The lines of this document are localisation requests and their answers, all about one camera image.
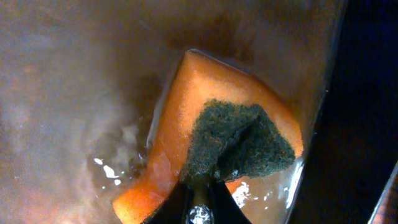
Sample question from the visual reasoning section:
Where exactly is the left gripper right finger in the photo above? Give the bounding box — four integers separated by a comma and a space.
208, 179, 251, 224

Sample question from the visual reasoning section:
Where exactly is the orange green sponge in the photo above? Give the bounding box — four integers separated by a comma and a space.
113, 49, 303, 223

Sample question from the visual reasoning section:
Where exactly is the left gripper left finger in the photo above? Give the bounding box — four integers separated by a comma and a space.
142, 182, 195, 224

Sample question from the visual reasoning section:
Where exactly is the black rectangular tray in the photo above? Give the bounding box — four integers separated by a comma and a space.
0, 0, 398, 224

